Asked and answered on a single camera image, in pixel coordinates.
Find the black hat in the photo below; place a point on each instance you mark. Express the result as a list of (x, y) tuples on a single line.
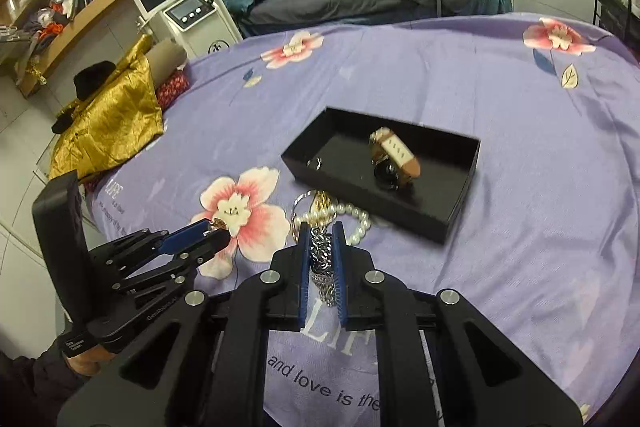
[(95, 79)]

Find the red patterned cloth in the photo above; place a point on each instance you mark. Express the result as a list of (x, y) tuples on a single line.
[(172, 90)]

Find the person's left hand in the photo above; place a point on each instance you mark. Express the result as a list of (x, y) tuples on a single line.
[(87, 361)]

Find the shiny gold cloth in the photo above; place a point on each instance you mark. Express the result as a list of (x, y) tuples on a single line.
[(110, 122)]

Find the person's left forearm dark sleeve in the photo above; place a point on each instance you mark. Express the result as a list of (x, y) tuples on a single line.
[(30, 392)]

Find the silver bangle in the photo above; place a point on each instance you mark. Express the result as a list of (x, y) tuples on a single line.
[(300, 198)]

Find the purple floral bedsheet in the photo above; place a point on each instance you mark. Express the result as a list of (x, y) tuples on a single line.
[(450, 82)]

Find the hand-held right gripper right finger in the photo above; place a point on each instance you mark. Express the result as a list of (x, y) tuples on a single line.
[(341, 277)]

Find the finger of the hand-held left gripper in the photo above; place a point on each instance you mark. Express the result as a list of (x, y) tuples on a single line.
[(200, 257), (182, 237)]

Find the black rectangular box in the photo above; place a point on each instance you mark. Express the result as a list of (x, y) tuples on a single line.
[(345, 167)]

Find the brown pillow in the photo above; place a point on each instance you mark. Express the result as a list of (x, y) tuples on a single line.
[(167, 62)]

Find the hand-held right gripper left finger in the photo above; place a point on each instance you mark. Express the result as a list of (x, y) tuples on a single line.
[(303, 277)]

